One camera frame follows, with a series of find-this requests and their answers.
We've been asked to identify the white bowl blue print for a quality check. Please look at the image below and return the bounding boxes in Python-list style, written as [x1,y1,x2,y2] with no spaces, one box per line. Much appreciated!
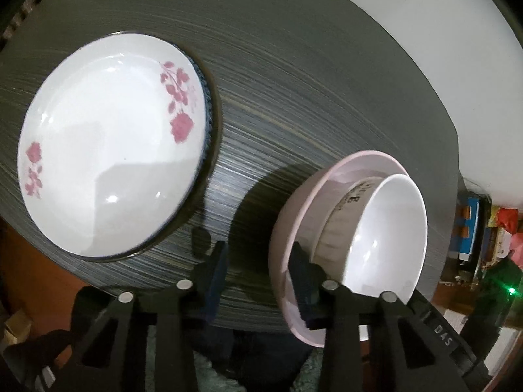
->
[341,174,428,303]

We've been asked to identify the pink bowl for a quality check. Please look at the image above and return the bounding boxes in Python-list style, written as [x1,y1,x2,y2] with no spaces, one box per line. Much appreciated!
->
[269,151,408,348]

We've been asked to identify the white plate pink flowers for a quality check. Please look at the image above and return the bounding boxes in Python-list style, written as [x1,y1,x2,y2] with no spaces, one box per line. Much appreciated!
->
[17,33,211,260]

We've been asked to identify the large blue floral plate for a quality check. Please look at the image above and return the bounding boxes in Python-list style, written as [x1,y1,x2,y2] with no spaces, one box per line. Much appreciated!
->
[81,32,221,260]

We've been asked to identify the white Rabbit bowl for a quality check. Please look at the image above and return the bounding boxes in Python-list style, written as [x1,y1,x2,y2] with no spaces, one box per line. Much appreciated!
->
[309,176,385,281]

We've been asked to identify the dark side shelf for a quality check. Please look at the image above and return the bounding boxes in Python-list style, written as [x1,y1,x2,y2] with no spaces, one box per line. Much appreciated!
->
[439,174,497,290]

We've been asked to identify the blue box orange labels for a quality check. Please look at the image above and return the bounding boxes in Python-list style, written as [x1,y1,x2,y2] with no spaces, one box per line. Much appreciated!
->
[458,196,480,262]

